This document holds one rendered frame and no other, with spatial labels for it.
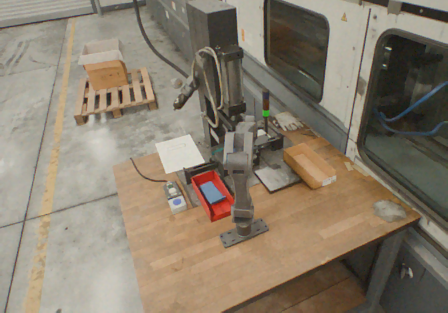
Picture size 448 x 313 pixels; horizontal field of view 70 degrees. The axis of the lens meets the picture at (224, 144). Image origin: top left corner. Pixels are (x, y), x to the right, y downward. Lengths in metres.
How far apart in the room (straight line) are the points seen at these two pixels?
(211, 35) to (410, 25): 0.72
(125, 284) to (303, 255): 1.45
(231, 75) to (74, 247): 1.94
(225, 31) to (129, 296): 1.75
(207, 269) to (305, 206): 0.50
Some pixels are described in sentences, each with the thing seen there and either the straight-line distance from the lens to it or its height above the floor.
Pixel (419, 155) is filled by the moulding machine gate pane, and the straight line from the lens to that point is 1.47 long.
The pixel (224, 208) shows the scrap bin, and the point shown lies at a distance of 1.42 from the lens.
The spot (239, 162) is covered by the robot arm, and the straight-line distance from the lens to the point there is 1.03.
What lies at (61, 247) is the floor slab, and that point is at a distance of 2.84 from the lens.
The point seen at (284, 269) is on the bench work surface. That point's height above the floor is 0.90.
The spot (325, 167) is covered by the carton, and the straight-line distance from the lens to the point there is 1.59.
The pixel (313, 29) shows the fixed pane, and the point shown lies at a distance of 1.95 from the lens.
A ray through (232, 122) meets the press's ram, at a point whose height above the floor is 1.18.
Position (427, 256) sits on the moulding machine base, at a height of 0.70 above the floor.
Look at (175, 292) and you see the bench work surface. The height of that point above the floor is 0.90.
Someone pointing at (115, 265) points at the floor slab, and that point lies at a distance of 2.54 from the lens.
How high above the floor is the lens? 1.94
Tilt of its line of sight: 35 degrees down
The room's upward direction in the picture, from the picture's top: 6 degrees counter-clockwise
